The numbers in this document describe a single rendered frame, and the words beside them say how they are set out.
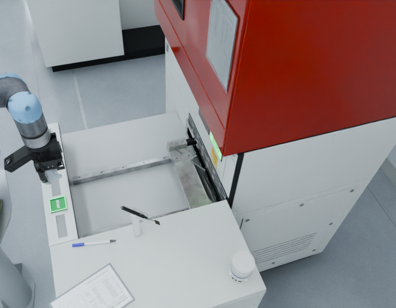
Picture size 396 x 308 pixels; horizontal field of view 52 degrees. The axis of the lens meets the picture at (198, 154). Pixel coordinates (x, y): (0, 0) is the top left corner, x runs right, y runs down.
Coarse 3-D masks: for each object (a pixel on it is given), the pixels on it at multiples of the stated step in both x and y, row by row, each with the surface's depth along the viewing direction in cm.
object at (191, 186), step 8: (168, 152) 171; (176, 152) 169; (184, 152) 169; (176, 168) 164; (184, 168) 164; (192, 168) 164; (184, 176) 162; (192, 176) 162; (184, 184) 159; (192, 184) 159; (200, 184) 160; (184, 192) 157; (192, 192) 157; (200, 192) 157; (192, 200) 155; (200, 200) 155
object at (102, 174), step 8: (152, 160) 169; (160, 160) 170; (168, 160) 171; (112, 168) 166; (120, 168) 166; (128, 168) 166; (136, 168) 168; (144, 168) 170; (80, 176) 162; (88, 176) 162; (96, 176) 163; (104, 176) 165
